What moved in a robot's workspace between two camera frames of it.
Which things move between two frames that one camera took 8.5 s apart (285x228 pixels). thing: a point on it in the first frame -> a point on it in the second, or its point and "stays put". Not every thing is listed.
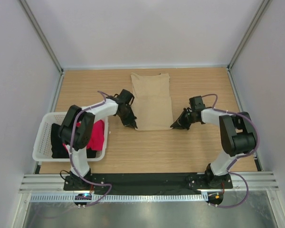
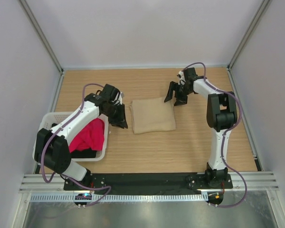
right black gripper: x=177 y=125 -> x=181 y=100
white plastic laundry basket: x=42 y=150 stays put
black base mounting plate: x=148 y=184 stays put
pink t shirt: x=96 y=141 stays put
